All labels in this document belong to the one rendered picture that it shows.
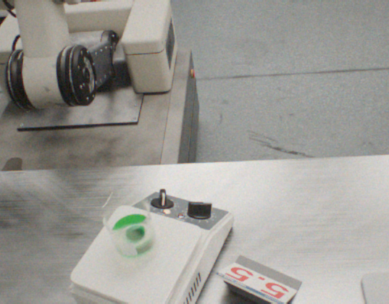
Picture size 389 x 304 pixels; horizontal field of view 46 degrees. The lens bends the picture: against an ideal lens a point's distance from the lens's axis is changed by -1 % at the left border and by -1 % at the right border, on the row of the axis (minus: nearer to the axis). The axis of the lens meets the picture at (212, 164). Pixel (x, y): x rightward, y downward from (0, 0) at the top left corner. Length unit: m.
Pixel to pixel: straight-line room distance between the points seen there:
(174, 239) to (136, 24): 1.09
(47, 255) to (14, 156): 0.85
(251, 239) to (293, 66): 1.72
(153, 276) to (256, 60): 1.92
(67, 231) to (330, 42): 2.00
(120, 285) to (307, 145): 1.43
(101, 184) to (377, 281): 0.44
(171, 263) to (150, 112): 1.02
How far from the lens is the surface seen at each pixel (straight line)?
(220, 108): 2.07
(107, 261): 0.56
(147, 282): 0.53
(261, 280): 0.60
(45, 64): 1.32
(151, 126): 1.46
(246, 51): 2.44
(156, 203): 0.64
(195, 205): 0.61
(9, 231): 0.76
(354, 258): 0.64
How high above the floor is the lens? 1.28
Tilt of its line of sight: 45 degrees down
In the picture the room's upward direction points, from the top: 7 degrees counter-clockwise
